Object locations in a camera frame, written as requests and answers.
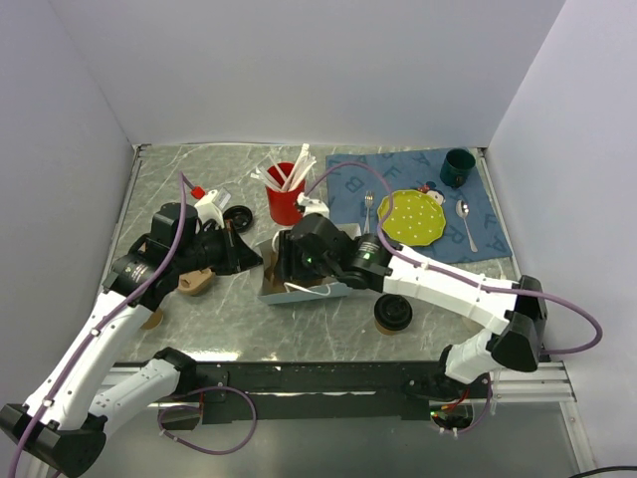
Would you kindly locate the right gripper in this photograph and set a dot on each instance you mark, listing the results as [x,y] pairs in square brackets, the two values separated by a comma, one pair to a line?
[289,249]

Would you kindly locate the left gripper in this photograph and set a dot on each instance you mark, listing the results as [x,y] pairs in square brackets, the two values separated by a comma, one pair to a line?
[238,255]

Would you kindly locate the cardboard cup carrier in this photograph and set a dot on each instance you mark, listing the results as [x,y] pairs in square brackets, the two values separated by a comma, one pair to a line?
[270,280]
[195,282]

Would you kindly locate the black cup lid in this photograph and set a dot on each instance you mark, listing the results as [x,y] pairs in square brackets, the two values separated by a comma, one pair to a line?
[392,309]
[241,217]

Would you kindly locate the light blue paper bag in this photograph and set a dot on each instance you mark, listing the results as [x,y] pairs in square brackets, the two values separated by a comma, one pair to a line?
[327,288]

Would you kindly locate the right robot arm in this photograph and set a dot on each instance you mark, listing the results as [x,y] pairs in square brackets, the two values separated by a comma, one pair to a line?
[511,314]

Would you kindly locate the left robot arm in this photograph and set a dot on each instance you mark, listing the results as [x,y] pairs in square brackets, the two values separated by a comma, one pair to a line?
[65,423]

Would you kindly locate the red straw holder cup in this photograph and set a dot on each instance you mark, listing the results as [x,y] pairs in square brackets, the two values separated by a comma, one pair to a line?
[283,205]

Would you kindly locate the silver fork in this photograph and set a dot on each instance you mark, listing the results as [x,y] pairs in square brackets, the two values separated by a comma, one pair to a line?
[368,203]

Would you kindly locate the white wrapped straws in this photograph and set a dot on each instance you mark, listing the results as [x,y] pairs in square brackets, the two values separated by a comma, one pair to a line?
[288,181]

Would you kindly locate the yellow dotted plate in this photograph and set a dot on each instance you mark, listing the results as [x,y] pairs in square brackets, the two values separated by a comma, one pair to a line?
[416,218]

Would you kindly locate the silver spoon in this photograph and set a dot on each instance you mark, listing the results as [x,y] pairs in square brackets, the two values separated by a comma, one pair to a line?
[463,210]

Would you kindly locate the blue letter-print cloth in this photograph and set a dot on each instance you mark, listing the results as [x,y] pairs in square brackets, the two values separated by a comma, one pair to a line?
[446,224]

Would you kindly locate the dark green mug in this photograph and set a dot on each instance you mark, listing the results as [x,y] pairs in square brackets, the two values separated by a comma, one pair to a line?
[457,166]

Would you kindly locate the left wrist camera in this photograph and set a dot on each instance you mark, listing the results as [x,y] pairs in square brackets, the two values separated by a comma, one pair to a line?
[210,205]

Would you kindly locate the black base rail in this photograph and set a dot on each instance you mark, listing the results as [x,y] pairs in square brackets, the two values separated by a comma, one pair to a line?
[225,391]

